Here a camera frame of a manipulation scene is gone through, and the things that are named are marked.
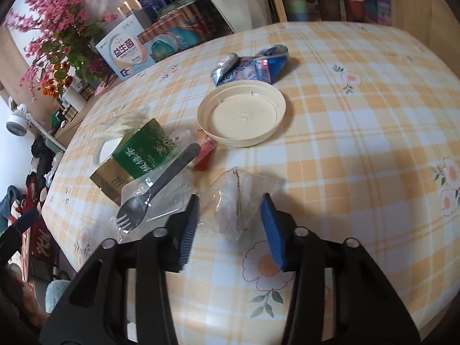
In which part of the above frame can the teal and orange gift box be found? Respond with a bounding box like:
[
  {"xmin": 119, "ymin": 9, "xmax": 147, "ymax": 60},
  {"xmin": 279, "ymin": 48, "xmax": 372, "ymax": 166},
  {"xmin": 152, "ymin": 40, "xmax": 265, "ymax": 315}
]
[{"xmin": 137, "ymin": 0, "xmax": 236, "ymax": 62}]

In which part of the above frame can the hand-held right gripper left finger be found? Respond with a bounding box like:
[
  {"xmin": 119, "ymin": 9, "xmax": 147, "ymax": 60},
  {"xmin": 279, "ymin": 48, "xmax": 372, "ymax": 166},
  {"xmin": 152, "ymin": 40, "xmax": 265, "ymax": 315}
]
[{"xmin": 39, "ymin": 194, "xmax": 200, "ymax": 345}]

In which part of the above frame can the white standing fan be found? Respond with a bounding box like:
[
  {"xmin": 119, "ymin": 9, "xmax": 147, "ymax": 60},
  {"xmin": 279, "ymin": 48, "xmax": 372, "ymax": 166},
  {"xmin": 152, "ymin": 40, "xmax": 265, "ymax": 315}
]
[{"xmin": 5, "ymin": 103, "xmax": 67, "ymax": 152}]

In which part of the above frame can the white cylinder vase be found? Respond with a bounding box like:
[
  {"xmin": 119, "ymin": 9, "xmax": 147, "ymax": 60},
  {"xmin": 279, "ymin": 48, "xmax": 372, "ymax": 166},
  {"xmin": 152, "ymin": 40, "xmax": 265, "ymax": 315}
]
[{"xmin": 63, "ymin": 86, "xmax": 89, "ymax": 110}]

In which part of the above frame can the crushed blue floral can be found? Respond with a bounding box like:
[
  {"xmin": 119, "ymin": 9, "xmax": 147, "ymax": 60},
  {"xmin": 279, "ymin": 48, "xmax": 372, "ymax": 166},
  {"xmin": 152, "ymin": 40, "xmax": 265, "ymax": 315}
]
[{"xmin": 210, "ymin": 44, "xmax": 290, "ymax": 87}]

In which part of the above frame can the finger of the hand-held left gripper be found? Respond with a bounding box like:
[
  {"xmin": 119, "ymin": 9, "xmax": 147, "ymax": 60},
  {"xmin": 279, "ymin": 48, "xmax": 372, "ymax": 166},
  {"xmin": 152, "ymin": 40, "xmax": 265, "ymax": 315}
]
[{"xmin": 0, "ymin": 206, "xmax": 40, "ymax": 256}]

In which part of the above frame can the brown glass cup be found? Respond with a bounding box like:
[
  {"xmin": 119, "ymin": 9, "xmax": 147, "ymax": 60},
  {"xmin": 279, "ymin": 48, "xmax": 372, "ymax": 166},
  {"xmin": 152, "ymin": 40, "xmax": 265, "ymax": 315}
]
[{"xmin": 316, "ymin": 0, "xmax": 346, "ymax": 22}]

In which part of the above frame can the small purple box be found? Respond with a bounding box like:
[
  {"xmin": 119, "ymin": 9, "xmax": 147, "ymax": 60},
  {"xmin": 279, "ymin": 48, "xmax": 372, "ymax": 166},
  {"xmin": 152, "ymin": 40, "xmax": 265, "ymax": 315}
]
[{"xmin": 363, "ymin": 0, "xmax": 392, "ymax": 26}]

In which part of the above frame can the dark printed box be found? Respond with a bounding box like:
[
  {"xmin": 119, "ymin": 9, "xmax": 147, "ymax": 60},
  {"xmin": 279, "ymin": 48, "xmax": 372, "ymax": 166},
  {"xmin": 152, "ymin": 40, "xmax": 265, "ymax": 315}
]
[{"xmin": 158, "ymin": 0, "xmax": 202, "ymax": 18}]

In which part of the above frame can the wooden shelf unit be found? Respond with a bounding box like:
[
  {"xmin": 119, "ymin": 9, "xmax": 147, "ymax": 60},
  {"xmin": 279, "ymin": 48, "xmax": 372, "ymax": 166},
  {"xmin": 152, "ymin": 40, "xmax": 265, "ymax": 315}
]
[{"xmin": 262, "ymin": 0, "xmax": 460, "ymax": 58}]

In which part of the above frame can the clear plastic packaging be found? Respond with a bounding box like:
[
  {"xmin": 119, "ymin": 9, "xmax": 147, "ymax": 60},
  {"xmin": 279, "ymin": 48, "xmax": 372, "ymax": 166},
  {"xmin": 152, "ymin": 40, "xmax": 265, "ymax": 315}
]
[{"xmin": 91, "ymin": 106, "xmax": 152, "ymax": 141}]

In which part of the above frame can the light blue fluffy slipper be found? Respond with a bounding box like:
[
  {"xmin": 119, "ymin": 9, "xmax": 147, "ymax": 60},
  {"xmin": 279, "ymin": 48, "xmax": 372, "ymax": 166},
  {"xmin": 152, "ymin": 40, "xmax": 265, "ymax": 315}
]
[{"xmin": 45, "ymin": 279, "xmax": 70, "ymax": 313}]

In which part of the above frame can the red and clear tube package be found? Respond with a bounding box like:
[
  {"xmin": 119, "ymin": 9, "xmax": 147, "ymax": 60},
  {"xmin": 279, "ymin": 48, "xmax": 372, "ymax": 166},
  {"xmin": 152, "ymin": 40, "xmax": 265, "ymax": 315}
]
[{"xmin": 192, "ymin": 129, "xmax": 218, "ymax": 171}]

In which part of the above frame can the cream round plastic lid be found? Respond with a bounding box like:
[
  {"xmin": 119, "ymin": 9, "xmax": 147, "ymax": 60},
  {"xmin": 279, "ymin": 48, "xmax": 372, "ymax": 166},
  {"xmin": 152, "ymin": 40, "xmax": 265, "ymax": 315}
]
[{"xmin": 197, "ymin": 81, "xmax": 287, "ymax": 148}]

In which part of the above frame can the clear plastic bag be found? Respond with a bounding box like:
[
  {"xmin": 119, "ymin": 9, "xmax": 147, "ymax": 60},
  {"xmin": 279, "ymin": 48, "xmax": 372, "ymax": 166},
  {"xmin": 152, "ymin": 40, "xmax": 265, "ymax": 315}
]
[{"xmin": 198, "ymin": 167, "xmax": 286, "ymax": 241}]

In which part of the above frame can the green tea packet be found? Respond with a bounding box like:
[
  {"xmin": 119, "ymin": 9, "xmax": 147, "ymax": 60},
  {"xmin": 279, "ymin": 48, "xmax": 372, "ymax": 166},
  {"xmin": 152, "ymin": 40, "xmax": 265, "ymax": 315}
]
[{"xmin": 90, "ymin": 118, "xmax": 178, "ymax": 205}]

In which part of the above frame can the white angular flower pot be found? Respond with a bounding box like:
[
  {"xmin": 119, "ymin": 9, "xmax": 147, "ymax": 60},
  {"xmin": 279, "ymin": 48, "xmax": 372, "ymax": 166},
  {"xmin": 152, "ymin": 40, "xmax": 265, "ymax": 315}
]
[{"xmin": 205, "ymin": 0, "xmax": 274, "ymax": 35}]

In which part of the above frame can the yellow plaid tablecloth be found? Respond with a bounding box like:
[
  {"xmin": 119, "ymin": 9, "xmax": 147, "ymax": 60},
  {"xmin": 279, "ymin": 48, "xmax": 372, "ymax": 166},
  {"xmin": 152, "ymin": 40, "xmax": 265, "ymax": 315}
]
[{"xmin": 41, "ymin": 22, "xmax": 460, "ymax": 345}]

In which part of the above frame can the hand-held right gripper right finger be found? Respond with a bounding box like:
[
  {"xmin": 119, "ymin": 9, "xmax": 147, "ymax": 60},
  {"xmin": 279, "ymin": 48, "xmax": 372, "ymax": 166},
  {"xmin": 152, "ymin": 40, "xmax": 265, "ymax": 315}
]
[{"xmin": 259, "ymin": 192, "xmax": 421, "ymax": 345}]

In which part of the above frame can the red and white cup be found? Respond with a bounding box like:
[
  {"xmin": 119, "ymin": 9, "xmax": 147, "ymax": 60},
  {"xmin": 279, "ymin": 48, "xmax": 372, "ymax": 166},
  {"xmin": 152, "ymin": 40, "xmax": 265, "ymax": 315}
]
[{"xmin": 341, "ymin": 0, "xmax": 366, "ymax": 22}]

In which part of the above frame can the clear spork wrapper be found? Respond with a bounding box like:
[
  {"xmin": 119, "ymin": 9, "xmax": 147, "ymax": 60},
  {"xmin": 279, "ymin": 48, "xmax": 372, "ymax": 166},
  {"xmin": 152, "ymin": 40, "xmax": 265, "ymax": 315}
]
[{"xmin": 115, "ymin": 165, "xmax": 195, "ymax": 245}]

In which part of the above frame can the pink blossom arrangement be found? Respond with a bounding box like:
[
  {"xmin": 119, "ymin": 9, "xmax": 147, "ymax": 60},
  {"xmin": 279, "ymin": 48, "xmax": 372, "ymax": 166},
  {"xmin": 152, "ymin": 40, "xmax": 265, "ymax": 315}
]
[{"xmin": 2, "ymin": 0, "xmax": 119, "ymax": 103}]

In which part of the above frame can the white and blue box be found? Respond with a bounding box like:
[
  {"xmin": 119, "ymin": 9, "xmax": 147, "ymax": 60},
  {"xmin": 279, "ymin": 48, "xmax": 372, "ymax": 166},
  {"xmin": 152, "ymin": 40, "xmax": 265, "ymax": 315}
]
[{"xmin": 94, "ymin": 22, "xmax": 159, "ymax": 81}]

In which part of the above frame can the black plastic spork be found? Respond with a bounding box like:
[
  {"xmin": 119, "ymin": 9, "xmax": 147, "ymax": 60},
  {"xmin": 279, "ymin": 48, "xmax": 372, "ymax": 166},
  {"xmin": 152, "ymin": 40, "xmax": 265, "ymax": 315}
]
[{"xmin": 116, "ymin": 143, "xmax": 202, "ymax": 231}]

